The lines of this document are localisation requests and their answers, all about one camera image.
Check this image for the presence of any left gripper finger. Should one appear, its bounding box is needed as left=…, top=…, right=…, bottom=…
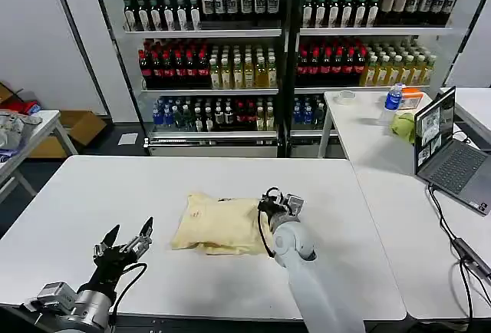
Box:
left=119, top=216, right=154, bottom=254
left=93, top=224, right=120, bottom=259

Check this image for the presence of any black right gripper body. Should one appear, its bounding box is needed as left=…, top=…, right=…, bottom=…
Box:
left=259, top=199, right=287, bottom=219

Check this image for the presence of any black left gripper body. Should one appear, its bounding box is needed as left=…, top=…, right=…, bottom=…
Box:
left=87, top=246, right=145, bottom=294

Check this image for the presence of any cream yellow shirt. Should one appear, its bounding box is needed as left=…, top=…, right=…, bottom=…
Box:
left=170, top=193, right=278, bottom=259

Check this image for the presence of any white side table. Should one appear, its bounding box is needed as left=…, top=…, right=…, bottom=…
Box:
left=317, top=90, right=435, bottom=165

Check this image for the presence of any brown cardboard box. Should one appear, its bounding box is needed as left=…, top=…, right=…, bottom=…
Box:
left=28, top=110, right=109, bottom=160

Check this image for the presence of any white cluttered table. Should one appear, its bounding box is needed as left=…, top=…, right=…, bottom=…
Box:
left=0, top=109, right=79, bottom=206

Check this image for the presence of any white tape roll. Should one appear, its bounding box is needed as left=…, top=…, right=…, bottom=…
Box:
left=332, top=90, right=357, bottom=105

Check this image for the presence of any clear plastic bag pile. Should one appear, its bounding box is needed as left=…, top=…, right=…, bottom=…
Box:
left=0, top=112, right=44, bottom=157

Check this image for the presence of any green crumpled cloth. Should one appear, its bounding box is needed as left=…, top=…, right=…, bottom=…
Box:
left=389, top=112, right=417, bottom=145

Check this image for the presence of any red package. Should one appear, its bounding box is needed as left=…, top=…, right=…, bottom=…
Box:
left=15, top=100, right=42, bottom=117

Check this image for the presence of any blue label water bottle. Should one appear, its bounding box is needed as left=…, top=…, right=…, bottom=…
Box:
left=377, top=83, right=404, bottom=127

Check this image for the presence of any bottle shelf with drinks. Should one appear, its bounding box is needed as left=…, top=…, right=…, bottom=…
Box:
left=90, top=0, right=293, bottom=157
left=292, top=0, right=491, bottom=157

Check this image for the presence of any orange lid plastic box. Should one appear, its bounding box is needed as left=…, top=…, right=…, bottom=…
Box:
left=399, top=87, right=423, bottom=110

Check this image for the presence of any flat cardboard piece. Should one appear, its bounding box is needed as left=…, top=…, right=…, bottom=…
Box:
left=0, top=81, right=25, bottom=110

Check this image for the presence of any grey open laptop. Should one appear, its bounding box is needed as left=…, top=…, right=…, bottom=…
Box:
left=414, top=86, right=491, bottom=217

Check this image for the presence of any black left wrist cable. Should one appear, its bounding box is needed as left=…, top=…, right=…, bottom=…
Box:
left=108, top=262, right=149, bottom=333

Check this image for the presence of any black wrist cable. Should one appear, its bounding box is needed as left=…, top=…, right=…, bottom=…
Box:
left=256, top=186, right=285, bottom=260
left=108, top=262, right=149, bottom=333

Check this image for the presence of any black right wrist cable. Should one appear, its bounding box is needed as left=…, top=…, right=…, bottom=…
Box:
left=256, top=186, right=285, bottom=260

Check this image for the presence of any black laptop cable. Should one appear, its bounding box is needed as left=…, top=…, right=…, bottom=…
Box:
left=427, top=183, right=461, bottom=242

